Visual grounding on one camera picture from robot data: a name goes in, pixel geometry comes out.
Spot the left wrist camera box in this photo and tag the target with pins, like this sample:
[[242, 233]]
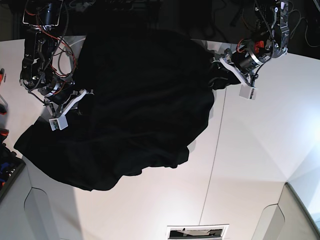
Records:
[[248, 92]]

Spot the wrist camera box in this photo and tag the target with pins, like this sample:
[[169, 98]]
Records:
[[59, 123], [248, 92]]

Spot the grey bin with colourful clothes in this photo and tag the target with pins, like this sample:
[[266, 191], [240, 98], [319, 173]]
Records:
[[10, 165]]

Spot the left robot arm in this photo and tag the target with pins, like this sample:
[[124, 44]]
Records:
[[271, 35]]

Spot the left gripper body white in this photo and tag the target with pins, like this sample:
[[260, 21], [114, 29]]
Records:
[[242, 63]]

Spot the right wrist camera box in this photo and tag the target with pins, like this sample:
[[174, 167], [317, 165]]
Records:
[[59, 123]]

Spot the orange black tool at edge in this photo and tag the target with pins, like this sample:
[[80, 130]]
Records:
[[2, 75]]

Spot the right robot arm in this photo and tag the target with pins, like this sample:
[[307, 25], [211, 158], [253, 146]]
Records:
[[37, 71]]

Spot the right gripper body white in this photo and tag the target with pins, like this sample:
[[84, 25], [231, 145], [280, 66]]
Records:
[[59, 102]]

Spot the black t-shirt with graphic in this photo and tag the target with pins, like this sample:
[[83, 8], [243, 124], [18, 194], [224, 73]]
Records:
[[151, 100]]

